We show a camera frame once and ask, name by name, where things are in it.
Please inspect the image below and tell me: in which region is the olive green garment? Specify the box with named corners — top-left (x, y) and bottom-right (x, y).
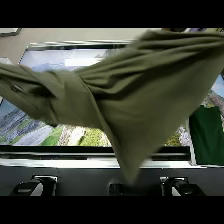
top-left (0, 28), bottom-right (224, 186)

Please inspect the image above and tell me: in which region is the silver frame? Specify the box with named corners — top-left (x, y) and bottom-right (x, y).
top-left (0, 151), bottom-right (224, 197)

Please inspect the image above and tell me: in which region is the dark green garment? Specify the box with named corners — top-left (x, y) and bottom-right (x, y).
top-left (188, 105), bottom-right (224, 166)

